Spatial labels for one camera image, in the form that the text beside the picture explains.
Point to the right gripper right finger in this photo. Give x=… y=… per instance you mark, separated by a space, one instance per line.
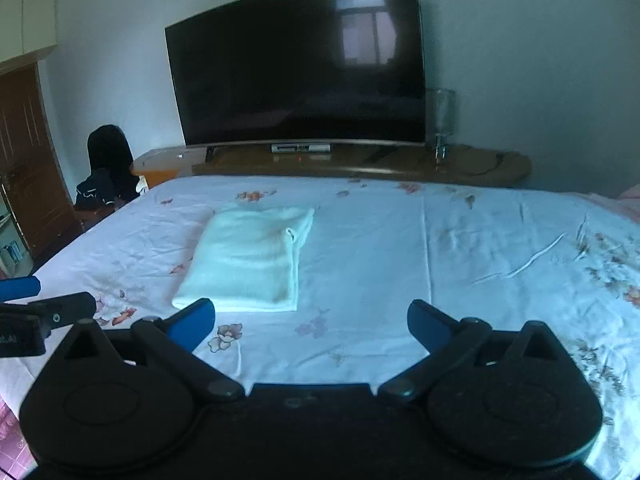
x=449 y=344

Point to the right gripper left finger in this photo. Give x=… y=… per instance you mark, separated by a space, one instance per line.
x=168 y=343

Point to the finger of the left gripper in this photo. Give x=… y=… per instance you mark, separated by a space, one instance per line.
x=18 y=288
x=57 y=311

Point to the white knit sweater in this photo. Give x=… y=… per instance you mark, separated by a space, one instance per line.
x=247 y=260

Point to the brown wooden wardrobe door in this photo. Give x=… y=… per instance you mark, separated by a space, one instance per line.
x=30 y=176

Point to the wooden TV stand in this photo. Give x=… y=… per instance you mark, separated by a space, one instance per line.
x=463 y=165

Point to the silver set-top box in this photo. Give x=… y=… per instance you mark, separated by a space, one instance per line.
x=289 y=148

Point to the glass table lamp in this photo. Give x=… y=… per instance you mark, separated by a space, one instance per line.
x=441 y=109

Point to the large curved black television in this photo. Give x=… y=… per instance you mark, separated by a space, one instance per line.
x=297 y=71

